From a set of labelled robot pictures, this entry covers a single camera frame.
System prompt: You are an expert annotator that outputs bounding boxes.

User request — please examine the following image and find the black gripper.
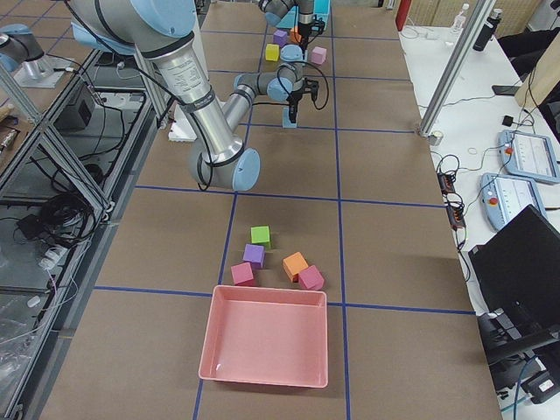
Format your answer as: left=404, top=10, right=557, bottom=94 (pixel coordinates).
left=297, top=21, right=312, bottom=53
left=287, top=87, right=305, bottom=123

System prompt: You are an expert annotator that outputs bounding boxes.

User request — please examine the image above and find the light blue block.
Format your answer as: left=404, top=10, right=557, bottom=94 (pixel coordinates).
left=282, top=107, right=298, bottom=129

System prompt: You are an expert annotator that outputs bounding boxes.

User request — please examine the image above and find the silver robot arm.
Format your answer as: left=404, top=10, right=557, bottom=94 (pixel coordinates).
left=258, top=0, right=315, bottom=53
left=66, top=1, right=305, bottom=192

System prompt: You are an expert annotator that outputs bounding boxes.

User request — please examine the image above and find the orange foam block near bin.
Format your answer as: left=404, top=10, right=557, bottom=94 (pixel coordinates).
left=290, top=26, right=301, bottom=44

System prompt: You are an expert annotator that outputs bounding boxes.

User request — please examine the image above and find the pink foam block near left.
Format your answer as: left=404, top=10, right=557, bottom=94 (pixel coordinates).
left=310, top=46, right=327, bottom=66

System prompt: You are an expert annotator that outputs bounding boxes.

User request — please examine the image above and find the purple foam block near bin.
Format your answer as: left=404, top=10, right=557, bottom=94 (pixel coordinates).
left=273, top=29, right=289, bottom=47

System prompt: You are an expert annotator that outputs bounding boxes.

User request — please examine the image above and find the yellow foam block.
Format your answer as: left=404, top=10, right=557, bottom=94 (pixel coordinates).
left=264, top=44, right=281, bottom=62

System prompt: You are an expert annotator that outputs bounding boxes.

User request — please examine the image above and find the light blue plastic bin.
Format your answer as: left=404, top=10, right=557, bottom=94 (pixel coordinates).
left=277, top=0, right=331, bottom=29

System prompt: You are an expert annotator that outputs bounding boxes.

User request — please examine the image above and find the green foam block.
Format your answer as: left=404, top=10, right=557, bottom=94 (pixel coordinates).
left=250, top=226, right=271, bottom=249

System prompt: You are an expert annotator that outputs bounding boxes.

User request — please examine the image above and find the purple foam block far side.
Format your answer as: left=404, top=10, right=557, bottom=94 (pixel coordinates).
left=242, top=244, right=265, bottom=270

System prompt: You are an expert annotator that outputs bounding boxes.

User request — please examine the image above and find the orange foam block far side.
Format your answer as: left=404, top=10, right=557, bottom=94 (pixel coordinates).
left=283, top=252, right=309, bottom=283

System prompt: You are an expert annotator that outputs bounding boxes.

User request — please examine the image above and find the magenta foam block far side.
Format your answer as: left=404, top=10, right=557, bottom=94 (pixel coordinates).
left=297, top=265, right=325, bottom=291

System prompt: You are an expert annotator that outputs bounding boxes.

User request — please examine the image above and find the magenta foam block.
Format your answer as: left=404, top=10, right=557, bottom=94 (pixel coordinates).
left=297, top=265, right=325, bottom=291
left=230, top=262, right=256, bottom=287

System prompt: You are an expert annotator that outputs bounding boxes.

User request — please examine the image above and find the black water bottle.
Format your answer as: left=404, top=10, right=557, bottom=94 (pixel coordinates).
left=472, top=8, right=503, bottom=52

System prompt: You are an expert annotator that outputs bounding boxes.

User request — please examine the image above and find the red plastic bin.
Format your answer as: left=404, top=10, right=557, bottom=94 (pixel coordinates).
left=199, top=285, right=329, bottom=389

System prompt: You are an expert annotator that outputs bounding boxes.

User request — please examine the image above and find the near teach pendant tablet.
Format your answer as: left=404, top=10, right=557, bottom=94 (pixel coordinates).
left=480, top=172, right=547, bottom=231

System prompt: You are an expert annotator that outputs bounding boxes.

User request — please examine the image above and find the teach pendant tablet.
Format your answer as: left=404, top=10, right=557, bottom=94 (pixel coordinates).
left=498, top=129, right=559, bottom=185
left=480, top=172, right=547, bottom=231

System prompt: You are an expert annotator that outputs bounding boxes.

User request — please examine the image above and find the far teach pendant tablet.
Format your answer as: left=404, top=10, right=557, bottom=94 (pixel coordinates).
left=498, top=129, right=559, bottom=185

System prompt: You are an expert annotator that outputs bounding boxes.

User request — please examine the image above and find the black laptop on desk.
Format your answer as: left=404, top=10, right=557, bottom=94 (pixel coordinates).
left=467, top=204, right=560, bottom=329

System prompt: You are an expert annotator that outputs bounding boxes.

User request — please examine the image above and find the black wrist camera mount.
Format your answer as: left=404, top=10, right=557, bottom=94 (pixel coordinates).
left=302, top=78, right=319, bottom=104
left=311, top=14, right=326, bottom=35

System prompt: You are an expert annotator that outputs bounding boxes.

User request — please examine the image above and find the aluminium frame post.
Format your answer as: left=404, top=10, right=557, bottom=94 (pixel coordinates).
left=417, top=0, right=495, bottom=141

